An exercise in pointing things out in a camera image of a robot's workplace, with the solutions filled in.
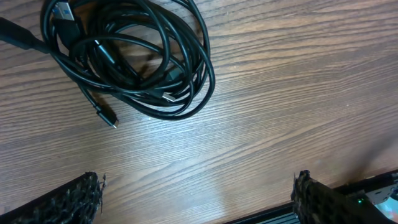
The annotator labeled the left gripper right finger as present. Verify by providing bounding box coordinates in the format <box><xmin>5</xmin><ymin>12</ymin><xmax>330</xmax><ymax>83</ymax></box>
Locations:
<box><xmin>291</xmin><ymin>170</ymin><xmax>389</xmax><ymax>224</ymax></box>

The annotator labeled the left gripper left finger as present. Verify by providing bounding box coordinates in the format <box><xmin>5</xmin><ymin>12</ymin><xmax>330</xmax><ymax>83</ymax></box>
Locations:
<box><xmin>1</xmin><ymin>172</ymin><xmax>106</xmax><ymax>224</ymax></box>

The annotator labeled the long black USB cable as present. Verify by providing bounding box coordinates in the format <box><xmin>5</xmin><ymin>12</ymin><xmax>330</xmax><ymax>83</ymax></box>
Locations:
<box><xmin>39</xmin><ymin>0</ymin><xmax>216</xmax><ymax>121</ymax></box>

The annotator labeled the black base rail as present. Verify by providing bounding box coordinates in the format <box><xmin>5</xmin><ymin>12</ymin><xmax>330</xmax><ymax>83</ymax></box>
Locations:
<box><xmin>231</xmin><ymin>170</ymin><xmax>397</xmax><ymax>224</ymax></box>

